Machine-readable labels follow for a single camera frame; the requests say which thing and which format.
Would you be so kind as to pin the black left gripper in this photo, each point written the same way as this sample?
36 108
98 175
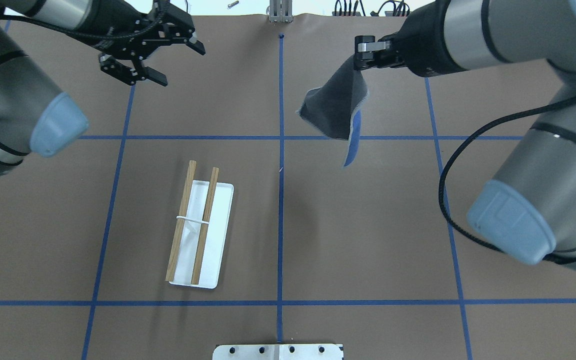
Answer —
99 19

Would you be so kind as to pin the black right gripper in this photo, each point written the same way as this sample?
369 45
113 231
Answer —
424 46

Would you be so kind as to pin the grey and blue towel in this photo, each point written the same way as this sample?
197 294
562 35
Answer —
334 109

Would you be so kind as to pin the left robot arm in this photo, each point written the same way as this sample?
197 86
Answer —
36 115

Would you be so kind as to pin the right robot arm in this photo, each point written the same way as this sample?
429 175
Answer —
528 209

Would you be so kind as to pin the white towel rack base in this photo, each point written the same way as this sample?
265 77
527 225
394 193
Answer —
216 235

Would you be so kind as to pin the right wooden rack rod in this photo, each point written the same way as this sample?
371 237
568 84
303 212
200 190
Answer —
204 227

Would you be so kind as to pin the wooden rack rod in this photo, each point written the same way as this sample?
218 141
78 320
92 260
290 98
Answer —
204 227
180 222

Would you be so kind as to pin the left wooden rack rod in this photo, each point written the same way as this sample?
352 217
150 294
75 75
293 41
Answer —
180 222

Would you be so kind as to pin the aluminium frame post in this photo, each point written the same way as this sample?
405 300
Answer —
280 11

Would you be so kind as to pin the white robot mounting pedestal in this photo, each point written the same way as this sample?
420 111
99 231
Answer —
279 351

